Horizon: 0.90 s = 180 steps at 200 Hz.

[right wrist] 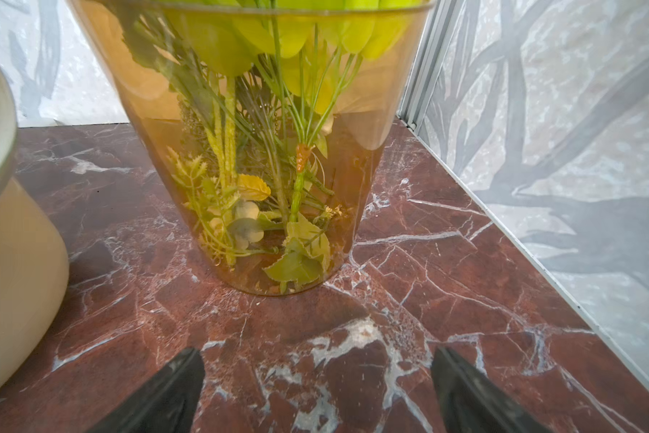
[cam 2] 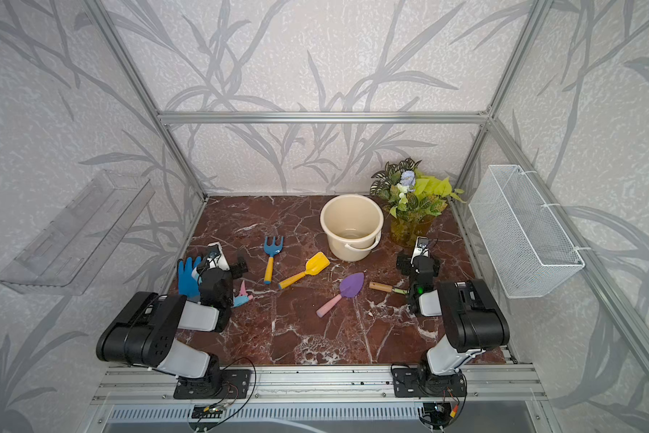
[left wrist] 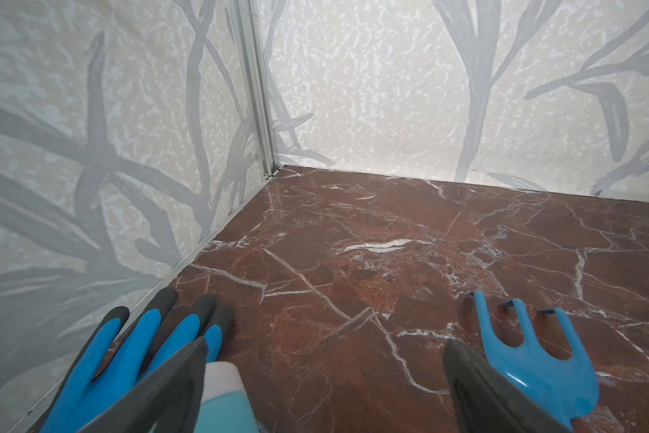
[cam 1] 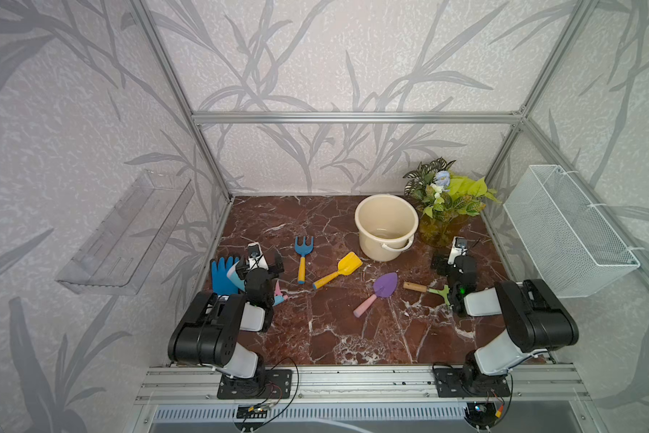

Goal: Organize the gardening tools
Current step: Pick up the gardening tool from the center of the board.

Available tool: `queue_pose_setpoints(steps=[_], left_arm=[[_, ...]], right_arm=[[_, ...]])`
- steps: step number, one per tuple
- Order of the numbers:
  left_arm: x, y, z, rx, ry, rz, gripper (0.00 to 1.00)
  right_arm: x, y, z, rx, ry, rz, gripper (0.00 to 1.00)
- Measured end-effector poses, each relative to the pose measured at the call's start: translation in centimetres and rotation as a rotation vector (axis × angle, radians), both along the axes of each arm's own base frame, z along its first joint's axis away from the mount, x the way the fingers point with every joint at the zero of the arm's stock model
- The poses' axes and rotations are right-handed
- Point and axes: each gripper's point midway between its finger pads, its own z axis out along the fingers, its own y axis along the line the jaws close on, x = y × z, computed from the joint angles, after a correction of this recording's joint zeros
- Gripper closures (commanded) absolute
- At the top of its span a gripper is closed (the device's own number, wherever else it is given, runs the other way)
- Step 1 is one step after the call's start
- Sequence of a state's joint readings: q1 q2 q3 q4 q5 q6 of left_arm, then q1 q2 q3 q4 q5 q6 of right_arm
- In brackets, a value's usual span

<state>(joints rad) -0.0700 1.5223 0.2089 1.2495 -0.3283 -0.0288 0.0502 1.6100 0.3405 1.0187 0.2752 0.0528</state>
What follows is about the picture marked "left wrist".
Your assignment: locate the blue rake yellow handle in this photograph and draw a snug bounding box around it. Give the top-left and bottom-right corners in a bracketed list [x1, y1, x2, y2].
[472, 290, 600, 431]

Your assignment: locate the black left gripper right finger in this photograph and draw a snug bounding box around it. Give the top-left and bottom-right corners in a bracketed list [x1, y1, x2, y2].
[443, 339, 568, 432]

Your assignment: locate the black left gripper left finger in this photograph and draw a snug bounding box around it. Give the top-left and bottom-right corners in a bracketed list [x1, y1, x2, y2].
[81, 338, 208, 432]

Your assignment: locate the teal white spray bottle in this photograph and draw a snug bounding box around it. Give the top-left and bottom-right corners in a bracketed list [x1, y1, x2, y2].
[194, 361, 259, 433]

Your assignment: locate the blue gardening glove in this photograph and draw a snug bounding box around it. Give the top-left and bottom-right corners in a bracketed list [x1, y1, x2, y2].
[37, 287, 234, 432]

